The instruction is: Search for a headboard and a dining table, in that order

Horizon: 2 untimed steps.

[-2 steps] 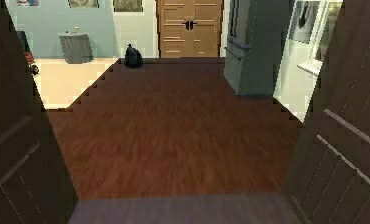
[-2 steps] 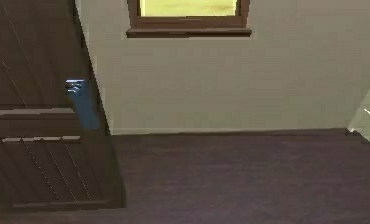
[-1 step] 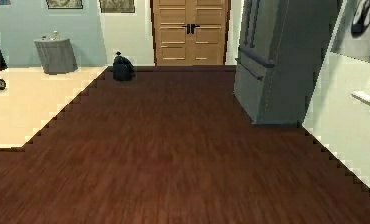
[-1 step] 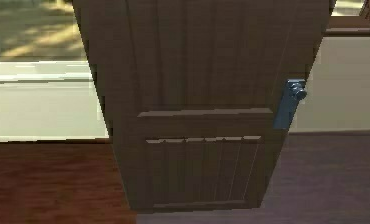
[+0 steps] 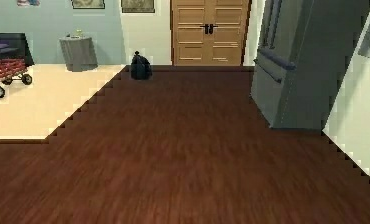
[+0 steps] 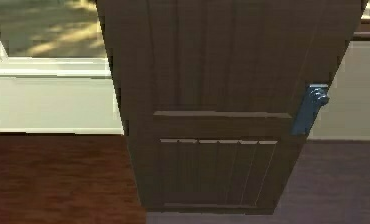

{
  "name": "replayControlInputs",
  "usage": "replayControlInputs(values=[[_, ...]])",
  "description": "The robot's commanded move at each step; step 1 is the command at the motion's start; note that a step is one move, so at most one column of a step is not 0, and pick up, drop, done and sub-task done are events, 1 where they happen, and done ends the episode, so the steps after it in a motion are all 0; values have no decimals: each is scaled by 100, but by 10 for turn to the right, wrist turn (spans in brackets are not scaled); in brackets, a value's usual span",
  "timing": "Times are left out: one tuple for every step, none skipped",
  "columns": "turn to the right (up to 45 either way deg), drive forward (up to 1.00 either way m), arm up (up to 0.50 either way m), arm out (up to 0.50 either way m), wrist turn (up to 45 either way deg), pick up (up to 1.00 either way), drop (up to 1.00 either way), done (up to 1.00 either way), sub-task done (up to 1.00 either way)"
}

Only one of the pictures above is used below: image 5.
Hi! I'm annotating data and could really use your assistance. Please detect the black rubbish bag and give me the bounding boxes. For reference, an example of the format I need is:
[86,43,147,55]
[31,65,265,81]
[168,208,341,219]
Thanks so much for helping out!
[130,50,153,81]

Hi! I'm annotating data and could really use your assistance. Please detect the brown wooden double door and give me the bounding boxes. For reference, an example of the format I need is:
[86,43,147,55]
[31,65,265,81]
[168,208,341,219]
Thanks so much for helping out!
[170,0,251,67]

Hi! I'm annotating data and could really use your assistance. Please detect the grey fridge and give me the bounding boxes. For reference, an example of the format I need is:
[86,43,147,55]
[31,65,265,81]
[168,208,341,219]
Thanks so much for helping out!
[249,0,370,130]

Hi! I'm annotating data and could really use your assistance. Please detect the grey round side table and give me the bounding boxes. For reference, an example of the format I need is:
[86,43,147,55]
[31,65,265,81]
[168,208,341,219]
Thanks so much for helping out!
[58,34,99,73]

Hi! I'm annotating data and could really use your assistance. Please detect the red wheeled cart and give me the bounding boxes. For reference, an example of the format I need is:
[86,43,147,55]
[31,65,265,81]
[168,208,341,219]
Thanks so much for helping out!
[0,57,34,100]

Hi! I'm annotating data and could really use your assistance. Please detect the grey fridge handle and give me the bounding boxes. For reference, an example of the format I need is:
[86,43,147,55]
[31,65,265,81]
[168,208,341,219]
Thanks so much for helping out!
[257,47,297,71]
[253,58,283,84]

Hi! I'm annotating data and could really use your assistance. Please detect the dark framed wall picture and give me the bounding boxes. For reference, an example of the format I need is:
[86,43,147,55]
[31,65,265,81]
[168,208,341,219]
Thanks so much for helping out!
[120,0,156,14]
[70,0,106,10]

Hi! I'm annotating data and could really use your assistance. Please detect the pink and blue wall picture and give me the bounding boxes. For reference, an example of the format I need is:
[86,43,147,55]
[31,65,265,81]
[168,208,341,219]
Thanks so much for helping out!
[16,0,41,7]

